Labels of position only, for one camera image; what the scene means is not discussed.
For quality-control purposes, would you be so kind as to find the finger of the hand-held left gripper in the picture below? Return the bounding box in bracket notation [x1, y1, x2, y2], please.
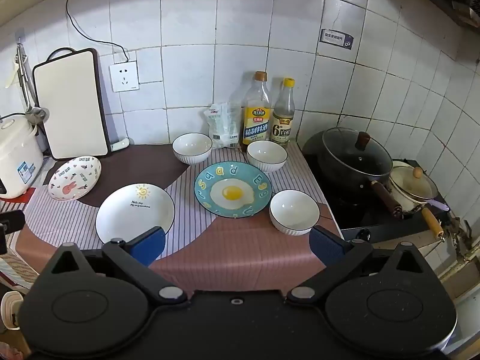
[0, 210, 26, 254]

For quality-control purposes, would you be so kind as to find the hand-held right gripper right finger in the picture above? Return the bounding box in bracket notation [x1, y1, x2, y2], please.
[286, 225, 433, 307]

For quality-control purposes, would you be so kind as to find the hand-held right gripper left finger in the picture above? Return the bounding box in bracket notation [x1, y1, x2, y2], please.
[49, 226, 189, 307]

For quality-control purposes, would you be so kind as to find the white ribbed bowl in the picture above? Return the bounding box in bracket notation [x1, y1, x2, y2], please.
[172, 132, 214, 166]
[269, 189, 321, 236]
[246, 140, 289, 174]

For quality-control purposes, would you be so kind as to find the white sun print plate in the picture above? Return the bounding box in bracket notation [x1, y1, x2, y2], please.
[95, 183, 176, 247]

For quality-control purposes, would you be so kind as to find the black gas stove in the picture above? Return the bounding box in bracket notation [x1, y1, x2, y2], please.
[301, 131, 451, 241]

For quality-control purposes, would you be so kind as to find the white rice cooker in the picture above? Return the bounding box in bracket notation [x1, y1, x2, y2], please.
[0, 114, 44, 200]

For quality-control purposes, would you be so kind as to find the rabbit print plate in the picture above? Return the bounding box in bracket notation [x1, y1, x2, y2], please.
[48, 155, 103, 202]

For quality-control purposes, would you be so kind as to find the striped pink table cover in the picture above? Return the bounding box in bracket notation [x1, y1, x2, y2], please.
[15, 143, 343, 290]

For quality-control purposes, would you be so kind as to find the white plastic container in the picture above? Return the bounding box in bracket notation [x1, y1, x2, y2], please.
[0, 290, 25, 331]

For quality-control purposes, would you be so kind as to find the black wok with glass lid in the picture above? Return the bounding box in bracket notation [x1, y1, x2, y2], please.
[321, 127, 404, 218]

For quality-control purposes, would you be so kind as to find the blue egg print plate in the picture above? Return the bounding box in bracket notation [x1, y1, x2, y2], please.
[194, 161, 272, 219]

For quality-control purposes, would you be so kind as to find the white cutting board dark rim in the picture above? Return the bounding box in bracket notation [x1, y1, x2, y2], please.
[32, 47, 110, 160]

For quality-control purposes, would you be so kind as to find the yellow cap vinegar bottle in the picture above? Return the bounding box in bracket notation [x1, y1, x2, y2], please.
[270, 77, 296, 147]

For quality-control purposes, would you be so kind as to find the metal gas pipe valve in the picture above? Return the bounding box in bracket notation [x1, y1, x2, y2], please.
[445, 217, 480, 264]

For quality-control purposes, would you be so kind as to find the white plastic salt bag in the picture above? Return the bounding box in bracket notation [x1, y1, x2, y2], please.
[204, 102, 243, 150]

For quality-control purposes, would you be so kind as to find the hanging metal ladle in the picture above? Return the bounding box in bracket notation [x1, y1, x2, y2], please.
[14, 43, 50, 125]

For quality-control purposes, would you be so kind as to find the yellow label cooking wine bottle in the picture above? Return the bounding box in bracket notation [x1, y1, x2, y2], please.
[241, 71, 272, 154]

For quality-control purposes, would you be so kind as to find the cream enamel pot wooden handle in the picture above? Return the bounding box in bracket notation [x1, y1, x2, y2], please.
[388, 160, 446, 241]

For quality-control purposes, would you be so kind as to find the white wall socket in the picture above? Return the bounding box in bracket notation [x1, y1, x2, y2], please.
[109, 61, 140, 93]

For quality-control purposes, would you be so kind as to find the black power cable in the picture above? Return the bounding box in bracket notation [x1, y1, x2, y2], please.
[66, 0, 130, 64]

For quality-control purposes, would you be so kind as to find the blue white wall sticker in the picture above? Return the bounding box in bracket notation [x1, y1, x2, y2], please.
[319, 28, 355, 51]

